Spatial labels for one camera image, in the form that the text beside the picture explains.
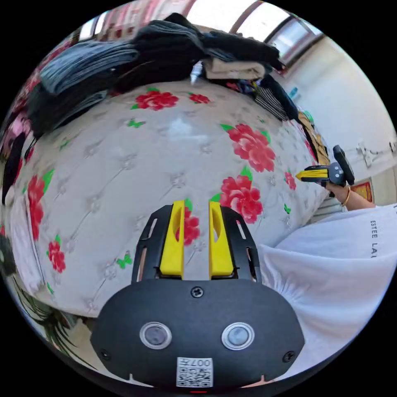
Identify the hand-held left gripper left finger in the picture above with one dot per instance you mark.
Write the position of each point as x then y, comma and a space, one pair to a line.
172, 248

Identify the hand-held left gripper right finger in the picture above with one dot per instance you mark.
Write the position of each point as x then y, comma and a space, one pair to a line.
220, 251

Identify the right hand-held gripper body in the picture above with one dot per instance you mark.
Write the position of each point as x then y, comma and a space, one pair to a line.
336, 174

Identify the person's right forearm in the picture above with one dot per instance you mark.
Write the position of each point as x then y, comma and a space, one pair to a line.
353, 200

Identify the person's right hand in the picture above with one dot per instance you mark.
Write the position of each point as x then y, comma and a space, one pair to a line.
331, 188

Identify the bed with floral quilt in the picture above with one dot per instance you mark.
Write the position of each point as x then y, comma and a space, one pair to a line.
149, 173

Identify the pile of clothes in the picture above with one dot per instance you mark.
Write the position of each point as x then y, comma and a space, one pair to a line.
273, 96
130, 65

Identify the person's body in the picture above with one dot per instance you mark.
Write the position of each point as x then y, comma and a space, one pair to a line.
325, 273

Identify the green plant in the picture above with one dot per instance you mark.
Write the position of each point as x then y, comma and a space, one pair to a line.
52, 322

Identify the window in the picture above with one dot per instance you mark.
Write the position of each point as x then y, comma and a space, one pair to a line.
266, 24

